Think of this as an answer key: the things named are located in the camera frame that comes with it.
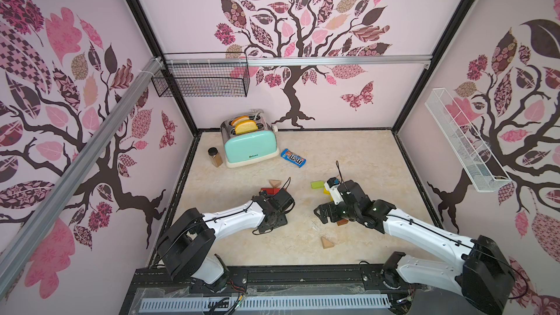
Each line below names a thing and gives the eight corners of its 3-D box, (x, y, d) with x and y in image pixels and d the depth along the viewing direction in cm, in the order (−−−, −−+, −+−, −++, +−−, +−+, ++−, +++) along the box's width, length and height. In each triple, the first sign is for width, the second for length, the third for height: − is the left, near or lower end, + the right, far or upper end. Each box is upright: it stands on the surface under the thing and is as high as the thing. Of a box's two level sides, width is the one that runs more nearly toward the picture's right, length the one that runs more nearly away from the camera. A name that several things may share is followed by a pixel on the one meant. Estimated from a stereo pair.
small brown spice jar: (211, 161, 109) (205, 149, 102) (218, 156, 111) (213, 145, 104) (217, 167, 106) (212, 156, 99) (224, 163, 108) (220, 151, 101)
